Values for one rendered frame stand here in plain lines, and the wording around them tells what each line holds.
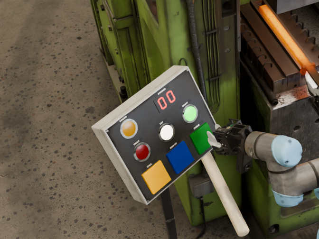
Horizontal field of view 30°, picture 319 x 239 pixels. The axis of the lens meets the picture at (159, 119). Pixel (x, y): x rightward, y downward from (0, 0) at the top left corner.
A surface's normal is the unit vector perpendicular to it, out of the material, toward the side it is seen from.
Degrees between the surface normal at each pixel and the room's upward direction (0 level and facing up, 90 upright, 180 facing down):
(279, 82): 90
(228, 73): 90
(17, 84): 0
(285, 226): 90
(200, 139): 60
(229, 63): 90
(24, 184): 0
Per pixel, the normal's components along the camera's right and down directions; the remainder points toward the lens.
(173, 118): 0.53, 0.11
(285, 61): -0.11, -0.65
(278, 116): 0.31, 0.69
